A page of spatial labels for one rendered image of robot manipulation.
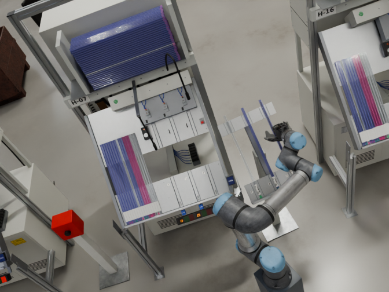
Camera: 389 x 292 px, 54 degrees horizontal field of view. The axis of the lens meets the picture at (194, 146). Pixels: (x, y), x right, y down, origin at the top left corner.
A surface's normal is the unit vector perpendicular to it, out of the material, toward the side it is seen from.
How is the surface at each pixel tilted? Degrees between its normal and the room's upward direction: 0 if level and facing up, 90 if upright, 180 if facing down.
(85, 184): 0
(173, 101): 44
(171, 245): 0
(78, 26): 90
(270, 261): 8
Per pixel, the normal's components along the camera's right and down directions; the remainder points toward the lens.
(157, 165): -0.27, -0.64
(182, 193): -0.06, 0.02
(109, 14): 0.19, 0.69
